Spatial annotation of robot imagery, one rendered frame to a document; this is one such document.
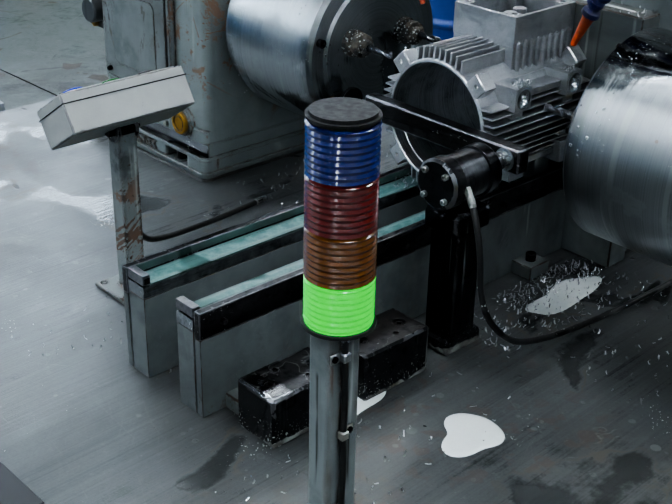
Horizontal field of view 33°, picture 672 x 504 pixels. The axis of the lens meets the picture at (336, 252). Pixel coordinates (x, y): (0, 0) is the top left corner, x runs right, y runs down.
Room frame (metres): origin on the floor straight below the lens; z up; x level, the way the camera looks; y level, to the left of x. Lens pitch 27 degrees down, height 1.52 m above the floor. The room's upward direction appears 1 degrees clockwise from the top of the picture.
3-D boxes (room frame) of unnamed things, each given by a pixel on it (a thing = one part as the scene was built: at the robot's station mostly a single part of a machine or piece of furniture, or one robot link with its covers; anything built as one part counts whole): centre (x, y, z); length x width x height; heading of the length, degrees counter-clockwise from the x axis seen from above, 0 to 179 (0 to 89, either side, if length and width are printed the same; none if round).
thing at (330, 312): (0.83, 0.00, 1.05); 0.06 x 0.06 x 0.04
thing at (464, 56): (1.42, -0.19, 1.01); 0.20 x 0.19 x 0.19; 133
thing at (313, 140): (0.83, 0.00, 1.19); 0.06 x 0.06 x 0.04
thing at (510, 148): (1.32, -0.13, 1.01); 0.26 x 0.04 x 0.03; 43
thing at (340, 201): (0.83, 0.00, 1.14); 0.06 x 0.06 x 0.04
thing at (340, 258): (0.83, 0.00, 1.10); 0.06 x 0.06 x 0.04
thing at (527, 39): (1.45, -0.22, 1.11); 0.12 x 0.11 x 0.07; 133
